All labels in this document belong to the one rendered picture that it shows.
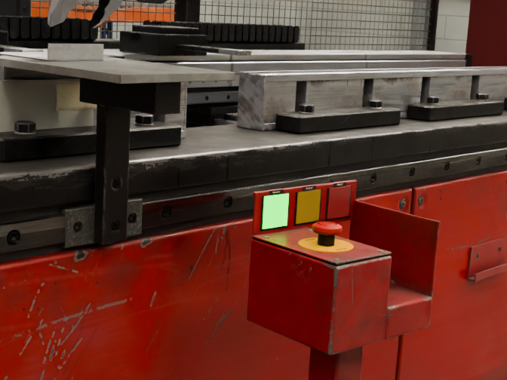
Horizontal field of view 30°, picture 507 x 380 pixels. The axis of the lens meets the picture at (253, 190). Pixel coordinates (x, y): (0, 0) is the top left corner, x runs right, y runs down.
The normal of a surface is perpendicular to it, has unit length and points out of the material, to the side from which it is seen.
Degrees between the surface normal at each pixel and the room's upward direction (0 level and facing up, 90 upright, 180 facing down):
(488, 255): 90
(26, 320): 90
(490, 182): 90
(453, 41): 90
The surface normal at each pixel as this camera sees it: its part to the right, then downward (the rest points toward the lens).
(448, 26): -0.58, 0.12
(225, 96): 0.74, 0.17
